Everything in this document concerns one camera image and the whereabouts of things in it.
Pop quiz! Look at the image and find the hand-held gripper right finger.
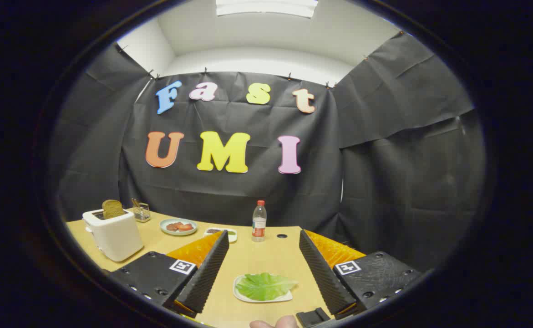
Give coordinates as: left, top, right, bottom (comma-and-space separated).
299, 229, 424, 319

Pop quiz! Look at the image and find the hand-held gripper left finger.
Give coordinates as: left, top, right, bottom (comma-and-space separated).
107, 230, 230, 319

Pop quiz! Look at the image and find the green lettuce leaf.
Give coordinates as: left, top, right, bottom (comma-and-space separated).
235, 272, 299, 302

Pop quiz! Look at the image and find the brown bread slice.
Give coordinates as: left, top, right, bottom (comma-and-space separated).
102, 200, 126, 220

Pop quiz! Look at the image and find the white square dish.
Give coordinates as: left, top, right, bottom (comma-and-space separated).
233, 275, 293, 303

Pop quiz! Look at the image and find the white divided seed tray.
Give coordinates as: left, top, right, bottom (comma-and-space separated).
203, 227, 238, 243

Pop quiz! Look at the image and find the pale green round plate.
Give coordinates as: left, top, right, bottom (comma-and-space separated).
160, 218, 198, 236

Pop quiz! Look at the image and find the clear plastic water bottle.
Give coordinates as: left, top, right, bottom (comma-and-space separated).
252, 200, 267, 242

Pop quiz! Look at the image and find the black backdrop cloth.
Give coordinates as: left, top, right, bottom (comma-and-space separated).
50, 32, 485, 274

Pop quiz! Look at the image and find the white toaster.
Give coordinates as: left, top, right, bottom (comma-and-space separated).
82, 208, 144, 262

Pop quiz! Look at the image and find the ceiling light panel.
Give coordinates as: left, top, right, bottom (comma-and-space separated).
215, 0, 319, 19

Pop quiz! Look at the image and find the wire mesh holder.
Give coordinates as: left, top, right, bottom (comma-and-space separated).
131, 200, 152, 223

